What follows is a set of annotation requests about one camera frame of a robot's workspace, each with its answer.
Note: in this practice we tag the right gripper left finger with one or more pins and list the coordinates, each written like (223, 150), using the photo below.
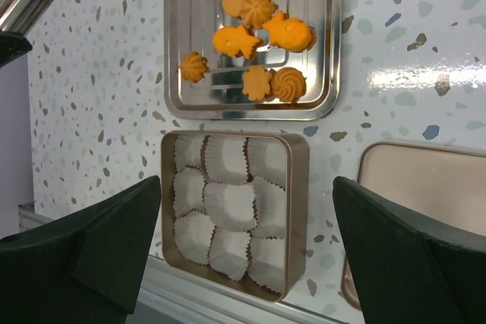
(86, 267)

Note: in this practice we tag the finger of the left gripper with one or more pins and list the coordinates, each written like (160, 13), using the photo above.
(12, 46)

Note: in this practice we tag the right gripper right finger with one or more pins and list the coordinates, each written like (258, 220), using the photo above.
(407, 267)

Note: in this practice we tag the orange star swirl cookie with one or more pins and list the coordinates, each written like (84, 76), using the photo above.
(193, 67)

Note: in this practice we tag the orange fish cookie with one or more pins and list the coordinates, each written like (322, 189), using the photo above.
(233, 41)
(289, 33)

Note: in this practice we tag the orange ridged flower cookie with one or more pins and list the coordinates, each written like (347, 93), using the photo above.
(254, 13)

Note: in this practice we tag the gold tin lid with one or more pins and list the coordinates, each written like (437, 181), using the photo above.
(444, 185)

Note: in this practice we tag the gold square cookie tin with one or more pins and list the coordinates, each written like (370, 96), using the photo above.
(235, 208)

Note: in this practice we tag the orange swirl round cookie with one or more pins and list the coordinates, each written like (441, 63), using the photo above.
(288, 85)

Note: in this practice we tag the orange flower flat cookie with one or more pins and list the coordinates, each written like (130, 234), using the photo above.
(257, 83)

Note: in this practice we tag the steel baking tray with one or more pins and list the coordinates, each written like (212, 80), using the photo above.
(252, 59)

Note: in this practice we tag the aluminium front rail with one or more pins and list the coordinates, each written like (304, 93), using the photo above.
(188, 298)

